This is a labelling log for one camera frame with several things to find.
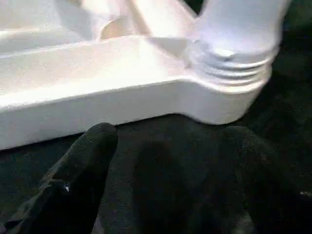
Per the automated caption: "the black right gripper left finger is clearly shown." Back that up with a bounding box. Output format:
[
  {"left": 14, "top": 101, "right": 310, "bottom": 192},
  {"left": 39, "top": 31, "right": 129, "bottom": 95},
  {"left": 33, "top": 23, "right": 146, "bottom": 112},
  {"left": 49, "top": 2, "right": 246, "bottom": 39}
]
[{"left": 4, "top": 123, "right": 119, "bottom": 234}]

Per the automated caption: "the white plastic table leg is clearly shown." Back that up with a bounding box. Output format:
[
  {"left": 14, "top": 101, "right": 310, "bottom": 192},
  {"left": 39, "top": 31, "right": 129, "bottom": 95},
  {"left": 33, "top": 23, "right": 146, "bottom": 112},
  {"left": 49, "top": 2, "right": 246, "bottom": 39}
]
[{"left": 184, "top": 0, "right": 293, "bottom": 88}]

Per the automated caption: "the black mat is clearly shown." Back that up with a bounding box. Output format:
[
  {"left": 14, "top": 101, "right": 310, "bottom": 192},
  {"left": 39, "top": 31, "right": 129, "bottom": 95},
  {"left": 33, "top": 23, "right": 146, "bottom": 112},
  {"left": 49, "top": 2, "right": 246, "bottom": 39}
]
[{"left": 0, "top": 0, "right": 312, "bottom": 234}]

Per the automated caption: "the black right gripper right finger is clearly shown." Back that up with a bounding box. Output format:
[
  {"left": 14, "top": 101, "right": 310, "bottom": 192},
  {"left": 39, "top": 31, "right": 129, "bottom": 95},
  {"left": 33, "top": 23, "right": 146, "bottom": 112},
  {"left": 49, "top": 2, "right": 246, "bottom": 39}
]
[{"left": 220, "top": 126, "right": 312, "bottom": 234}]

